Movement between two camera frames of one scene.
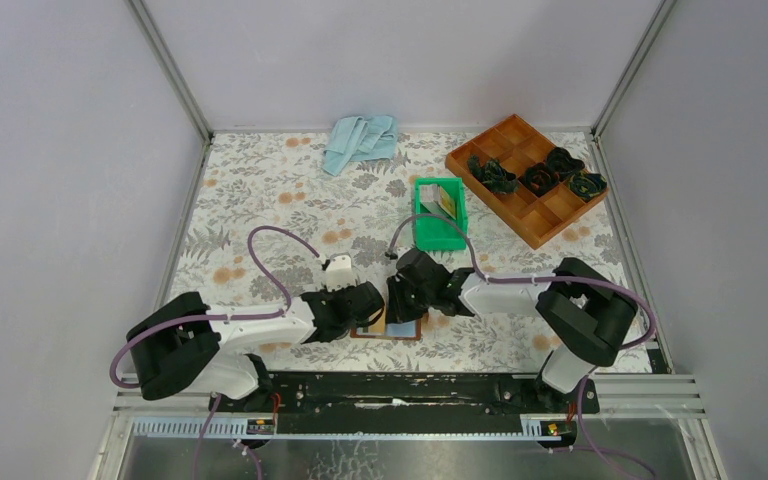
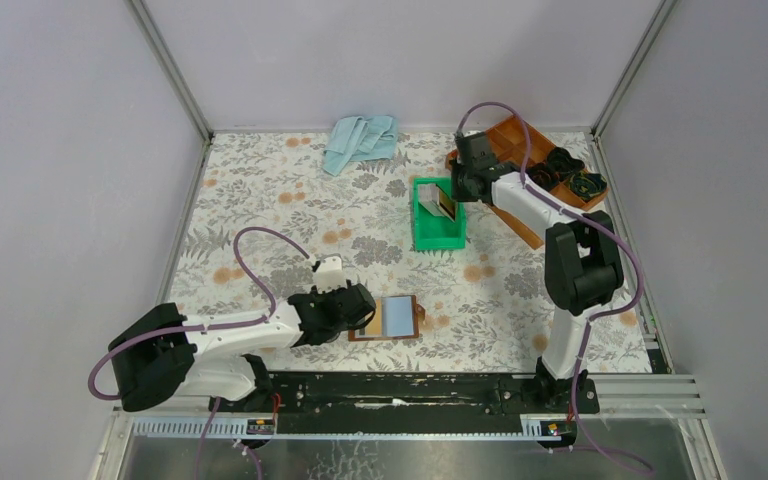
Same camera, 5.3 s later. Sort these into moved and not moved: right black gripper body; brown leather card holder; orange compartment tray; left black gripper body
Moved: right black gripper body
Not moved: orange compartment tray; brown leather card holder; left black gripper body
